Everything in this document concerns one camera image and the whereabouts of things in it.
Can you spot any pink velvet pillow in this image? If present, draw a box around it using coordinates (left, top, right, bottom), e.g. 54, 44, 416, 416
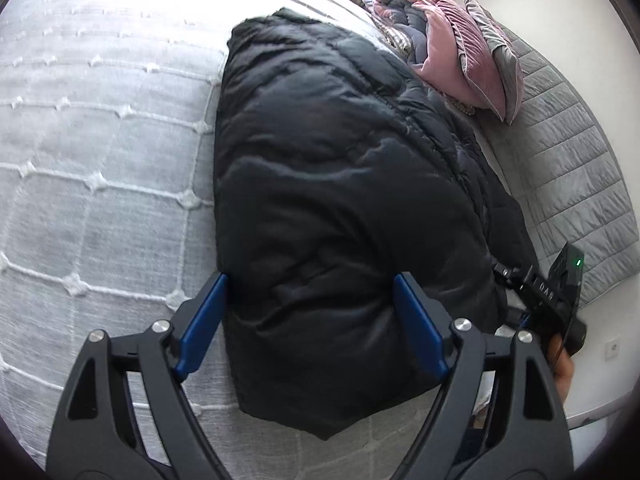
415, 0, 507, 122

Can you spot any grey velvet pillow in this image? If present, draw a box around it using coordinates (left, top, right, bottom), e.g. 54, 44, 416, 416
462, 0, 526, 126

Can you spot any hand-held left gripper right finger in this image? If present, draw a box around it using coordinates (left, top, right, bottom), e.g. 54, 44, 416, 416
392, 271, 576, 480

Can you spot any grey quilted headboard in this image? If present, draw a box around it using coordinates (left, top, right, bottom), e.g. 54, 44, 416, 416
470, 25, 640, 307

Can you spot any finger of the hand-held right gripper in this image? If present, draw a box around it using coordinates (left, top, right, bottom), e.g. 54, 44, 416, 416
492, 262, 526, 293

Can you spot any black folded garment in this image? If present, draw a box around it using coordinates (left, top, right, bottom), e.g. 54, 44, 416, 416
450, 105, 543, 321

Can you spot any pink and grey folded blanket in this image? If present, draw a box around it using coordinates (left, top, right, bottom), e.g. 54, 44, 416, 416
362, 0, 463, 108

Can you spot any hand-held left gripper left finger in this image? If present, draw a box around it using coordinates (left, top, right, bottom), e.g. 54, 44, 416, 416
45, 271, 231, 480

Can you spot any white textured bedspread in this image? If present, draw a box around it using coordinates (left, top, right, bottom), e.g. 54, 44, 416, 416
0, 0, 506, 480

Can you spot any person's right hand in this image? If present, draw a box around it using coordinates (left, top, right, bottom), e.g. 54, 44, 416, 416
546, 334, 575, 403

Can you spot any black quilted puffer jacket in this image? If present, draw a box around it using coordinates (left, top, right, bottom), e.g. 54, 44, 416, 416
212, 7, 501, 441

